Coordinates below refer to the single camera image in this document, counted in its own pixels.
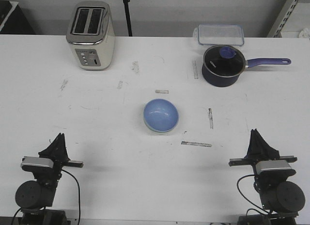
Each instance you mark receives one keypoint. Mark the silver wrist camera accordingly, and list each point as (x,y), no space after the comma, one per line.
(34,164)
(275,165)

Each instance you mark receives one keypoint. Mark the glass pot lid blue knob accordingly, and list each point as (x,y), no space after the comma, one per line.
(224,61)

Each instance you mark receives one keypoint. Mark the clear plastic food container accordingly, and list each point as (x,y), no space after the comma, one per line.
(219,34)

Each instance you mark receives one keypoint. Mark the blue bowl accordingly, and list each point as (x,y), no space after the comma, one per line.
(160,115)

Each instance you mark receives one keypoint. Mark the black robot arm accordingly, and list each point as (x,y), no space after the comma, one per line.
(35,197)
(281,199)

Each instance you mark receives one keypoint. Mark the grey metal shelf upright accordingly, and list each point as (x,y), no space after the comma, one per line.
(282,18)

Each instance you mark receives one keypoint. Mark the cream and chrome toaster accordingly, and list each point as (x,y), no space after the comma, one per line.
(91,35)

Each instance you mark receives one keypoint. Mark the dark blue saucepan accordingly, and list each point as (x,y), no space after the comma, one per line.
(219,81)

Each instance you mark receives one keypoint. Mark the black tripod pole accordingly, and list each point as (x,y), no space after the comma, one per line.
(127,16)

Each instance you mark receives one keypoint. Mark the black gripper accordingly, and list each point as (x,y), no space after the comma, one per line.
(50,177)
(270,172)

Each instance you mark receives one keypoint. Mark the white crumpled cloth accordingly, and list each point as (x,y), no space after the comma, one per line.
(304,33)

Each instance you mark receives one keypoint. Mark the green bowl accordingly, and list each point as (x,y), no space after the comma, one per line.
(157,132)

